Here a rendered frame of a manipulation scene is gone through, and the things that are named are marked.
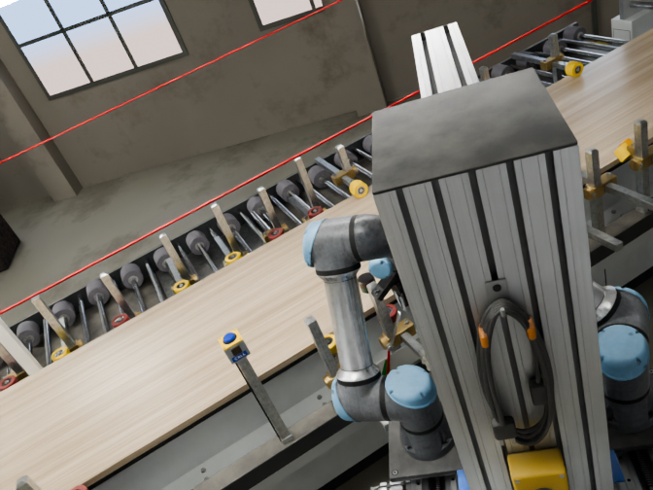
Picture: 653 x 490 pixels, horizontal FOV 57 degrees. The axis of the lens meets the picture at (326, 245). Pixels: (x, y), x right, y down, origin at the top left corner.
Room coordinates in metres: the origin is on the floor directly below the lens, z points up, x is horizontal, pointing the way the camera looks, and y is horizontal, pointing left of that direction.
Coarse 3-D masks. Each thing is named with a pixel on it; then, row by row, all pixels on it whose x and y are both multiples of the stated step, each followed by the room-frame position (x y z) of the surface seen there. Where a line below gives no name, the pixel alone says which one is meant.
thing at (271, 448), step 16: (640, 208) 1.96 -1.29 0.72; (624, 224) 1.93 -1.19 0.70; (640, 224) 1.91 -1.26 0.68; (592, 240) 1.91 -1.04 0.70; (624, 240) 1.89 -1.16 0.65; (592, 256) 1.85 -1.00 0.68; (320, 416) 1.57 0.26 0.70; (336, 416) 1.55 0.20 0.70; (304, 432) 1.53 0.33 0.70; (320, 432) 1.53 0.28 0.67; (336, 432) 1.54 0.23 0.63; (256, 448) 1.54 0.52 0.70; (272, 448) 1.52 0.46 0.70; (288, 448) 1.50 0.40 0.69; (304, 448) 1.51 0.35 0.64; (240, 464) 1.50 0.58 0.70; (256, 464) 1.48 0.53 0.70; (272, 464) 1.48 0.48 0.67; (208, 480) 1.49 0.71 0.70; (224, 480) 1.46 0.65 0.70; (240, 480) 1.45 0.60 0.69; (256, 480) 1.46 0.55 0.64
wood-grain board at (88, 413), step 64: (640, 64) 2.81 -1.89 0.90; (576, 128) 2.46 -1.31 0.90; (256, 256) 2.48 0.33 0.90; (192, 320) 2.17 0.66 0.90; (256, 320) 2.00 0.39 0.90; (320, 320) 1.85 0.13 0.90; (64, 384) 2.09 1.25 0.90; (128, 384) 1.92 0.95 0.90; (192, 384) 1.78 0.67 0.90; (0, 448) 1.85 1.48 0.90; (64, 448) 1.71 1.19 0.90; (128, 448) 1.58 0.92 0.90
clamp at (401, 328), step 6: (402, 324) 1.68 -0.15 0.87; (396, 330) 1.67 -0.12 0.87; (402, 330) 1.65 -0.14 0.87; (408, 330) 1.65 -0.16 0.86; (414, 330) 1.66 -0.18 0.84; (384, 336) 1.66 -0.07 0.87; (396, 336) 1.64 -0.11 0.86; (384, 342) 1.64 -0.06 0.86; (396, 342) 1.64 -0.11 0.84; (384, 348) 1.64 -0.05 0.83
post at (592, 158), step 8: (592, 152) 1.89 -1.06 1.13; (592, 160) 1.89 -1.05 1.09; (592, 168) 1.89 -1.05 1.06; (600, 168) 1.89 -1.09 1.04; (592, 176) 1.89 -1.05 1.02; (600, 176) 1.89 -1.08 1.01; (592, 184) 1.89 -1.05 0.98; (600, 184) 1.89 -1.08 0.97; (592, 200) 1.90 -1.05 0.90; (600, 200) 1.89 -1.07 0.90; (592, 208) 1.91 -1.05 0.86; (600, 208) 1.89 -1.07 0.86; (592, 216) 1.91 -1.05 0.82; (600, 216) 1.89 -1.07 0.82; (592, 224) 1.91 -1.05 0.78; (600, 224) 1.89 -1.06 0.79
